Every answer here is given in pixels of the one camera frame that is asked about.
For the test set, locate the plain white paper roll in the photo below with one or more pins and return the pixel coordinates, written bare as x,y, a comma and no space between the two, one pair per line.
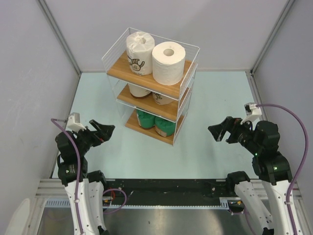
168,59

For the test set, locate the cream paper roll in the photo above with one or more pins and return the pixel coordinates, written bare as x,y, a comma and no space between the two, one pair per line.
138,92

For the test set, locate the tan paper roll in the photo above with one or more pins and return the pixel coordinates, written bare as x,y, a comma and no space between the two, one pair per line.
161,99

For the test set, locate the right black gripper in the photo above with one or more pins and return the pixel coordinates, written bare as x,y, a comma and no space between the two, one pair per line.
234,123

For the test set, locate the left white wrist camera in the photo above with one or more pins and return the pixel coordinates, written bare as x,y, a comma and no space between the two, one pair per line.
74,121

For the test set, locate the left aluminium frame post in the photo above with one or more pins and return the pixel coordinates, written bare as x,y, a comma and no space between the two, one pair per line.
59,35

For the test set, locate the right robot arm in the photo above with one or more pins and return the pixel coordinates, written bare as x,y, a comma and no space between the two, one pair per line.
271,167

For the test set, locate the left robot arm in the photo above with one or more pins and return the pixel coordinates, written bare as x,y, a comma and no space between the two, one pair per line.
84,189

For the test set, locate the white wire wooden shelf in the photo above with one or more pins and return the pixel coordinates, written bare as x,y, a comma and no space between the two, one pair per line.
120,77

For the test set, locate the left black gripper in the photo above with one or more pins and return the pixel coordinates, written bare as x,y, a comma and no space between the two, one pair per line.
104,133

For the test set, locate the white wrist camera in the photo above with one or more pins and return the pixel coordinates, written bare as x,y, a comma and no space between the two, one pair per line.
253,112
74,121

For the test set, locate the white slotted cable duct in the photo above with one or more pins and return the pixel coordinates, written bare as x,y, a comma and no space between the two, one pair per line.
165,203

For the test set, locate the green roll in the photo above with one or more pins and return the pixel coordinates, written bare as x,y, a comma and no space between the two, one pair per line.
164,127
145,120

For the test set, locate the aluminium frame post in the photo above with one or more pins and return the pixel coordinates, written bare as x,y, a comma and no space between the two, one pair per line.
282,16
59,35

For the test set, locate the right aluminium frame post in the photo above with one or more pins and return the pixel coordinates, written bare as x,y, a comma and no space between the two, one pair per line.
282,16

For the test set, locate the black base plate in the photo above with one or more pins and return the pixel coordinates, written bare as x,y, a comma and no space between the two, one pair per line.
178,189

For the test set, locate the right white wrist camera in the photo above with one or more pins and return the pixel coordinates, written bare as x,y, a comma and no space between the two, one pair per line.
253,112

